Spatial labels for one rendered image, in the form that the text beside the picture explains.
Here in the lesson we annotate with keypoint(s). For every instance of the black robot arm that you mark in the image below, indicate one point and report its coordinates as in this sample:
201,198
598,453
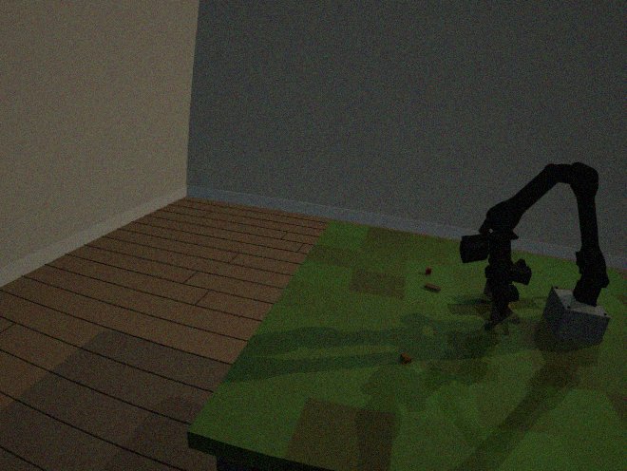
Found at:
502,219

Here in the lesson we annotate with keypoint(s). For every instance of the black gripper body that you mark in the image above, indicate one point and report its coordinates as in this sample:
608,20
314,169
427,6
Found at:
497,271

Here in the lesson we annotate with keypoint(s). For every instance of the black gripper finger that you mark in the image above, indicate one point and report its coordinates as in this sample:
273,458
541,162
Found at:
502,308
491,286

